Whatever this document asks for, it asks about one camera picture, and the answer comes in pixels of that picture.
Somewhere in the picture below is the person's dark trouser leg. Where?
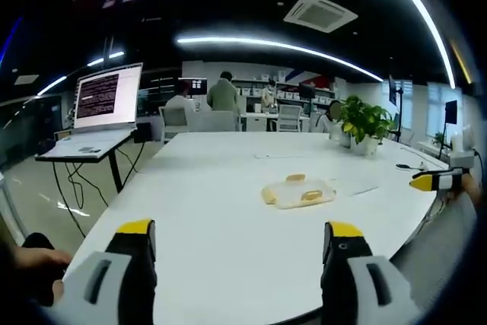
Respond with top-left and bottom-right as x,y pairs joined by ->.
0,231 -> 73,309

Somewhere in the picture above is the clear bag with bread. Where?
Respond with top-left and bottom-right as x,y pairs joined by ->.
260,177 -> 338,210

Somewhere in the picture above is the black-legged laptop stand table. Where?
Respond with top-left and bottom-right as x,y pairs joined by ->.
34,129 -> 138,193

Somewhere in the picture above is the black desktop monitor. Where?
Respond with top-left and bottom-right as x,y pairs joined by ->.
177,77 -> 208,97

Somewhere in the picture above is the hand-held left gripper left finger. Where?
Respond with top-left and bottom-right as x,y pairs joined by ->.
56,218 -> 158,325

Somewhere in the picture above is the ceiling air conditioner vent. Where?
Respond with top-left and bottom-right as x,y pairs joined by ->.
283,0 -> 359,33

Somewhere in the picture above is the small black monitor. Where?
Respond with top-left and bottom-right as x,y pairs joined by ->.
444,100 -> 459,126

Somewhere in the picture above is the white mesh office chair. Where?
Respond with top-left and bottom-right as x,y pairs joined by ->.
158,105 -> 190,145
276,104 -> 303,132

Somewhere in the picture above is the long ceiling light strip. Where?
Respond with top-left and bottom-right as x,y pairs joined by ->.
176,37 -> 384,83
372,0 -> 457,89

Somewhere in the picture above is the shelf with white boxes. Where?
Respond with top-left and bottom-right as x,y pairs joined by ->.
231,72 -> 338,110

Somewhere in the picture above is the open white laptop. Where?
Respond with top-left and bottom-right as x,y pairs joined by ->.
37,62 -> 145,159

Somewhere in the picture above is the black box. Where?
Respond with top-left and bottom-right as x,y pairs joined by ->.
133,122 -> 152,142

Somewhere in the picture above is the person's right hand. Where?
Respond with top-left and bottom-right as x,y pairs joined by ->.
447,173 -> 481,205

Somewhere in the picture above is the black hanging cable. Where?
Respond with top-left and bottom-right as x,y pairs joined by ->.
52,141 -> 146,238

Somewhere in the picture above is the green leafy plant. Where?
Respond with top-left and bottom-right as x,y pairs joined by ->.
338,95 -> 397,145

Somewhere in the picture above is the white plant pot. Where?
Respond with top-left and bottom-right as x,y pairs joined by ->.
355,135 -> 380,157

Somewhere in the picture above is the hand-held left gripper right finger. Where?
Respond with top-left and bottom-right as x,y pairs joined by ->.
320,221 -> 422,325

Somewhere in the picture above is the black monitor on pole stand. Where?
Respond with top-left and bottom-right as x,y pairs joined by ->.
387,74 -> 406,144

